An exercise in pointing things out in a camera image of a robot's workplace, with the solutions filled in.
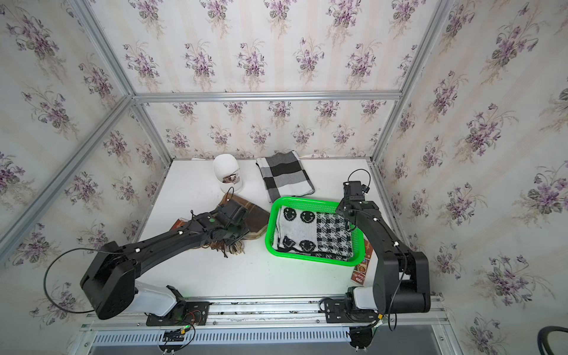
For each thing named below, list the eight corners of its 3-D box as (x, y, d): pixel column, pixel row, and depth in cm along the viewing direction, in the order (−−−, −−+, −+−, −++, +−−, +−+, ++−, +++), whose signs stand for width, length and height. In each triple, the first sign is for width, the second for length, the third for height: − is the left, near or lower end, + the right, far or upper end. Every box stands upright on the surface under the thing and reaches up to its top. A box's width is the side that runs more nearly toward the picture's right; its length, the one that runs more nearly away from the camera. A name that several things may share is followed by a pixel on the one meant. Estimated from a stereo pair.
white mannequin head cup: (218, 196, 106) (209, 174, 94) (223, 176, 114) (216, 154, 102) (241, 196, 106) (236, 174, 94) (244, 176, 114) (240, 154, 102)
